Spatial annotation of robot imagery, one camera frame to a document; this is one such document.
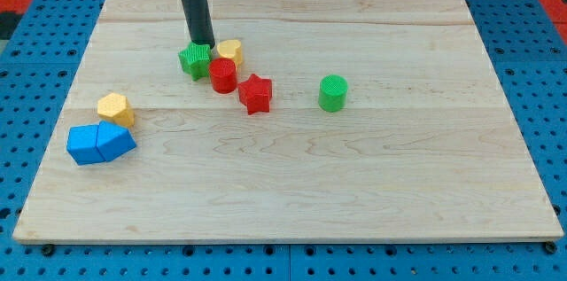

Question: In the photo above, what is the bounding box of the yellow heart block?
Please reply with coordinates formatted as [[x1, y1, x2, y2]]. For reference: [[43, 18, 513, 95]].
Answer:
[[216, 39, 243, 67]]

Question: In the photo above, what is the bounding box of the red star block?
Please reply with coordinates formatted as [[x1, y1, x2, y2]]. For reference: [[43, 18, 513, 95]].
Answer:
[[237, 74, 272, 114]]

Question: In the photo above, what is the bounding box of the green cylinder block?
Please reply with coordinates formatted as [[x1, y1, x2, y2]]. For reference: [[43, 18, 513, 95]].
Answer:
[[318, 74, 348, 113]]

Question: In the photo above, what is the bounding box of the red cylinder block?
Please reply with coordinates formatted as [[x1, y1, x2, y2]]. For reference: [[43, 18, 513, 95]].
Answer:
[[209, 58, 237, 94]]

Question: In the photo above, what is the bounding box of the wooden board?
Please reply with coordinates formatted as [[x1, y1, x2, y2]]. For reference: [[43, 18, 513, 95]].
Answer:
[[12, 0, 563, 245]]

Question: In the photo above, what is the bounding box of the green star block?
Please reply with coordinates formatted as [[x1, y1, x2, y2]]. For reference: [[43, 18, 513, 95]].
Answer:
[[178, 42, 212, 81]]

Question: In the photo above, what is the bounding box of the yellow hexagon block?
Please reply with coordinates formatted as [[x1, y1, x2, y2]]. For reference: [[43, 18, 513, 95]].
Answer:
[[97, 93, 135, 128]]

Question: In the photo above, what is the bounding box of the blue pentagon block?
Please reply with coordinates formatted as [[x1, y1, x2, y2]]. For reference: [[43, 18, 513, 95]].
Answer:
[[96, 121, 136, 161]]

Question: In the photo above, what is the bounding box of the blue cube block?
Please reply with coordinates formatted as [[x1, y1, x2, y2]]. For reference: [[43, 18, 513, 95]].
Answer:
[[66, 124, 105, 165]]

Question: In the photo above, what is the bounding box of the blue perforated base mat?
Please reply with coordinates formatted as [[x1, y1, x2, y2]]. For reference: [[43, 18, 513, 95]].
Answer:
[[1, 0, 566, 280]]

